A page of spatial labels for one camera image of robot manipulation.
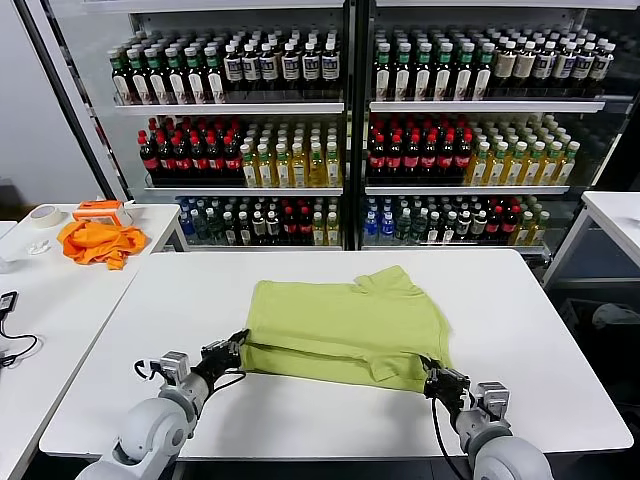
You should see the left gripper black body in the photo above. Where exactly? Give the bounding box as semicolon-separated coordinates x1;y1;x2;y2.
192;348;241;394

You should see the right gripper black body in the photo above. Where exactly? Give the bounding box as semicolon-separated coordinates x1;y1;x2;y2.
424;370;472;404

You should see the yellow-green t-shirt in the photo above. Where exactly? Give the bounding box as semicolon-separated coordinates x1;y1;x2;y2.
238;264;455;394

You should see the dark storage bin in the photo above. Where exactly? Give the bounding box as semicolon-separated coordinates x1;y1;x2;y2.
559;297;640;351

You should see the crumpled orange cloth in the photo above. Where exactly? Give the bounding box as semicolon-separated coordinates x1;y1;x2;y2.
57;220;150;271

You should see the white side table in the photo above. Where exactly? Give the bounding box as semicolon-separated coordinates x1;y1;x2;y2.
542;191;640;289
0;202;182;480

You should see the grey cloth bundle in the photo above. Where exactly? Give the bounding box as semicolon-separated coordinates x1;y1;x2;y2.
592;302;640;331

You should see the orange and white box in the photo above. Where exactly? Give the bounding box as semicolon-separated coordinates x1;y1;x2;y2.
72;198;135;227

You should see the beige masking tape roll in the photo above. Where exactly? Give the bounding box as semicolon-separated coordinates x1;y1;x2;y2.
27;204;64;230

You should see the drinks shelf unit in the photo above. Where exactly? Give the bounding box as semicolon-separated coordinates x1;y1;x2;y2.
17;0;359;253
357;0;640;256

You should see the green-cap dark tea bottle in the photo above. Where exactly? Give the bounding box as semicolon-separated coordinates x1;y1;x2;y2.
125;45;154;106
143;44;172;106
474;41;497;101
414;41;434;101
164;44;190;105
374;41;393;101
183;44;208;105
455;41;477;101
394;41;414;101
203;44;227;105
108;46;136;106
435;41;455;101

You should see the white-cap blue-label bottle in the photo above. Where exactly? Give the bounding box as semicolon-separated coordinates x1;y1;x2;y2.
260;42;280;94
280;42;301;94
300;42;321;94
320;41;341;94
242;43;262;94
223;43;244;94

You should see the white-cap dark drink bottle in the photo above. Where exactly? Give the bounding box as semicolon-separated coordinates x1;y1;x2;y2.
513;40;537;91
552;41;576;91
571;41;596;91
589;42;616;92
532;40;556;91
493;40;519;91

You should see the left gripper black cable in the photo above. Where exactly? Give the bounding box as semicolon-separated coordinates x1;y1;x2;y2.
209;369;247;396

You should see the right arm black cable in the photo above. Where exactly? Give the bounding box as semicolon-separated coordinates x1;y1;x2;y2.
430;397;469;480

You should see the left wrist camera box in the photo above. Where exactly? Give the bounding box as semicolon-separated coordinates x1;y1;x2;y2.
158;351;191;386

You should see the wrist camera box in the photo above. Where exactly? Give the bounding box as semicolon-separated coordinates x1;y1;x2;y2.
158;351;191;386
474;381;512;426

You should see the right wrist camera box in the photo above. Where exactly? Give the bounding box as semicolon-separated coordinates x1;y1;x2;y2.
474;381;512;426

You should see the left camera black cable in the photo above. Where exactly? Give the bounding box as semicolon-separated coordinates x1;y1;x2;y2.
133;358;162;382

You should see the black adapter cable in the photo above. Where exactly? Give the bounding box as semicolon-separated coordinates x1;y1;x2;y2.
0;309;40;371

